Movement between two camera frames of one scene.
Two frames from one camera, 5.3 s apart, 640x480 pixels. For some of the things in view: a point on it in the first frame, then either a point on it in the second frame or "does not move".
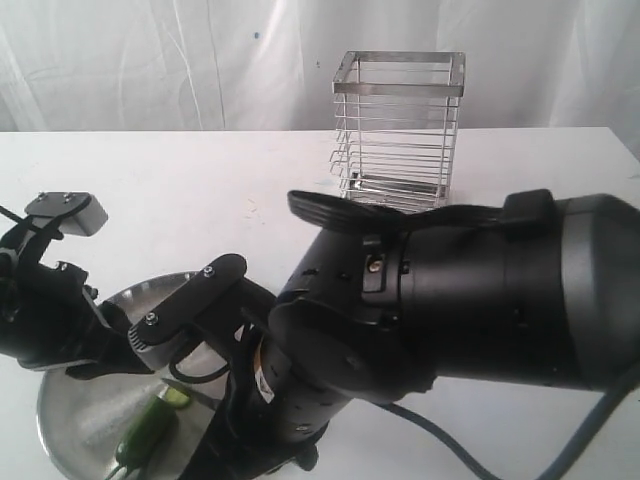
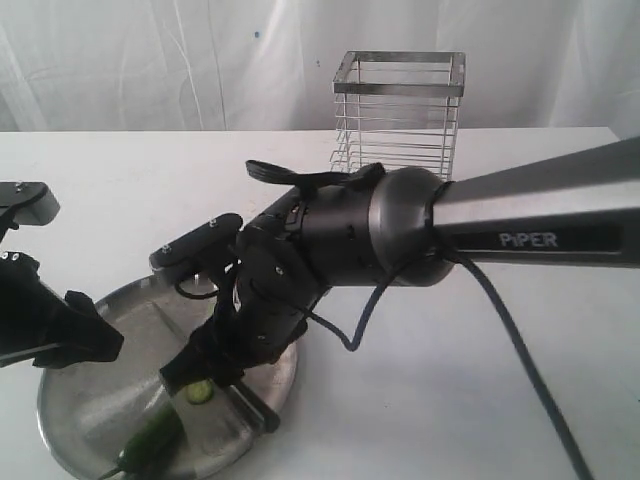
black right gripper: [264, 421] → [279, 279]
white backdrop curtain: [159, 66] does not move
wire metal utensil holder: [396, 115] does not move
